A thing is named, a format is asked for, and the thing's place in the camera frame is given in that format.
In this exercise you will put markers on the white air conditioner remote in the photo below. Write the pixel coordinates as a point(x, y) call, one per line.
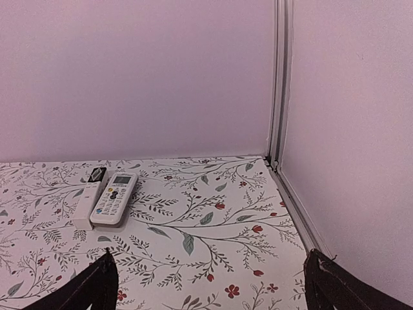
point(111, 205)

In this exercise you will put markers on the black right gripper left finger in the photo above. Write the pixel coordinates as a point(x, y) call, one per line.
point(93, 288)

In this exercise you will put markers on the long white remote control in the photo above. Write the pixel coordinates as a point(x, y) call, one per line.
point(88, 198)

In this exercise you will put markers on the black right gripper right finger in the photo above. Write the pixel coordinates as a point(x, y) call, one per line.
point(329, 286)

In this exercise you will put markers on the right aluminium frame post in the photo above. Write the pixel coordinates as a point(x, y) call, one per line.
point(282, 77)

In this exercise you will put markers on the floral patterned table mat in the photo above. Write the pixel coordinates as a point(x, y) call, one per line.
point(199, 233)

